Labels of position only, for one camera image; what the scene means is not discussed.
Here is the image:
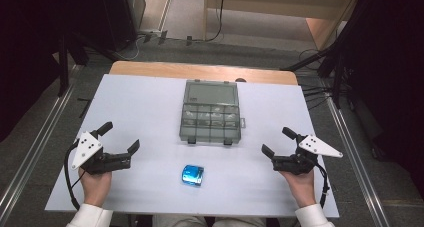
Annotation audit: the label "person's right hand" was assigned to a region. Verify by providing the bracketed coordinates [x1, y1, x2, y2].
[279, 169, 317, 209]

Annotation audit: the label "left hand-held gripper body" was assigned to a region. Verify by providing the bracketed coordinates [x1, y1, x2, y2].
[70, 131, 133, 176]

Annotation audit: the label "grey transparent compartment box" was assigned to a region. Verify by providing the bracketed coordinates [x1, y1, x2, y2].
[178, 79, 247, 146]

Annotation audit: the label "aluminium floor rail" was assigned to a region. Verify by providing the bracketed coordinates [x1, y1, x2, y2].
[0, 64, 85, 219]
[323, 96, 392, 227]

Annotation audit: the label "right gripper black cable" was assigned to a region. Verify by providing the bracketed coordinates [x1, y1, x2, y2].
[314, 161, 331, 209]

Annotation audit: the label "white floor cable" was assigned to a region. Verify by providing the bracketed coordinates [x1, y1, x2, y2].
[112, 32, 145, 62]

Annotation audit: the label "person's legs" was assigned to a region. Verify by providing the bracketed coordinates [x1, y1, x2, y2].
[151, 214, 268, 227]

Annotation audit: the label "shiny blue packet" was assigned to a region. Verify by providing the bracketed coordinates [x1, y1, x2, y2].
[181, 164, 205, 188]

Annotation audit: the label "dark cabinet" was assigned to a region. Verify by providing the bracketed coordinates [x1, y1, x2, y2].
[98, 0, 147, 52]

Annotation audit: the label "light wooden furniture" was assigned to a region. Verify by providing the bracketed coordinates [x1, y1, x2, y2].
[202, 0, 365, 51]

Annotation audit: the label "black curtain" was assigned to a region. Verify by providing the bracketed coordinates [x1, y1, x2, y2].
[0, 0, 111, 143]
[333, 0, 424, 201]

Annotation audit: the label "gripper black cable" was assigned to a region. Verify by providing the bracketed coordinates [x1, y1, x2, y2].
[63, 140, 87, 211]
[314, 161, 331, 209]

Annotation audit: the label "bundle of black cables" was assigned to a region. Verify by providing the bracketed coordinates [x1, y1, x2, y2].
[297, 48, 335, 111]

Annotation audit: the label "black floor cable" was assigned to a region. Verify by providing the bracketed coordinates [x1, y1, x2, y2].
[185, 0, 227, 44]

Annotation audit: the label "person's left hand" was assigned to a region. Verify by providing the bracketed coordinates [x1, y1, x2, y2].
[78, 168, 113, 208]

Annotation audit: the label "black tripod stand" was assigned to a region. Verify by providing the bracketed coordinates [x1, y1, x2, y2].
[279, 36, 355, 110]

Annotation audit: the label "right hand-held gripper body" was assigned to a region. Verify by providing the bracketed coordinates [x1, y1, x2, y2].
[272, 134, 344, 176]

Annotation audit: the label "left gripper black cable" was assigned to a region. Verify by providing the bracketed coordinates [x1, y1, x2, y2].
[63, 140, 87, 211]

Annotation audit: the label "black metal stand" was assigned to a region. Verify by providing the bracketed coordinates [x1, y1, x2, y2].
[57, 31, 118, 98]

